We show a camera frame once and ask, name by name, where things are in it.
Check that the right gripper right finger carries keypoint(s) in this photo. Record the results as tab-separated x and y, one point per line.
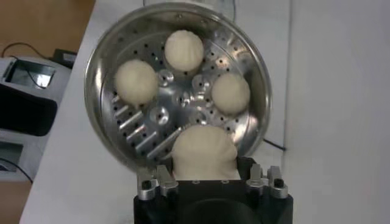
275	185

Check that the black floor power adapter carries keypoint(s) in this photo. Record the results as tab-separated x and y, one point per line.
64	58

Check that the grey robot torso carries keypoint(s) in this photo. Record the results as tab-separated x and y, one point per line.
27	112

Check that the round glass pot lid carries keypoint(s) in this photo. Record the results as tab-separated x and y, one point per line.
225	9

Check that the white steamed baozi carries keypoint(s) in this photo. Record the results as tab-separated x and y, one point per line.
230	92
204	149
184	50
137	82

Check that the stainless steel steamer basket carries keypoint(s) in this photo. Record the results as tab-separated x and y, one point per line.
179	100

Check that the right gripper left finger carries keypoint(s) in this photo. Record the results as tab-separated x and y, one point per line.
164	181

